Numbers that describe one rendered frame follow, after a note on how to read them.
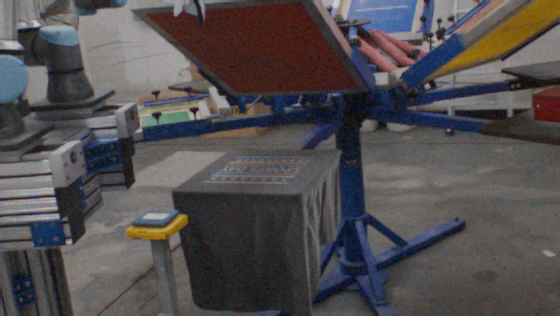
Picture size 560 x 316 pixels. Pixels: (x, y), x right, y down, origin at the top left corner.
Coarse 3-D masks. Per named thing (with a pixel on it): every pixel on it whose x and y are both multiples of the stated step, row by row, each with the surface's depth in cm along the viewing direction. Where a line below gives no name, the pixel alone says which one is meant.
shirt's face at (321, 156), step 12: (228, 156) 261; (240, 156) 259; (252, 156) 257; (264, 156) 256; (276, 156) 254; (288, 156) 252; (300, 156) 251; (312, 156) 249; (324, 156) 247; (204, 168) 248; (216, 168) 247; (312, 168) 235; (192, 180) 236; (204, 180) 235; (300, 180) 224; (264, 192) 216; (276, 192) 215; (288, 192) 214
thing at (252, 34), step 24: (240, 24) 220; (264, 24) 218; (288, 24) 216; (312, 24) 215; (264, 48) 237; (288, 48) 234; (312, 48) 233; (288, 72) 256; (312, 72) 254; (336, 72) 251
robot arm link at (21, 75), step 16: (0, 0) 166; (16, 0) 170; (0, 16) 167; (16, 16) 171; (0, 32) 168; (16, 32) 172; (0, 48) 167; (16, 48) 170; (0, 64) 166; (16, 64) 168; (0, 80) 167; (16, 80) 169; (0, 96) 168; (16, 96) 170
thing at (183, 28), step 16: (160, 16) 220; (192, 16) 218; (208, 16) 217; (224, 16) 216; (176, 32) 231; (192, 32) 230; (208, 32) 228; (224, 32) 227; (240, 32) 226; (192, 48) 243; (208, 48) 241; (224, 48) 240; (240, 48) 239; (208, 64) 256; (224, 64) 255; (240, 64) 253; (256, 64) 251; (224, 80) 271; (240, 80) 269; (256, 80) 267; (272, 80) 266
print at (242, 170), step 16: (240, 160) 254; (256, 160) 251; (272, 160) 249; (288, 160) 247; (304, 160) 245; (224, 176) 237; (240, 176) 235; (256, 176) 233; (272, 176) 231; (288, 176) 229
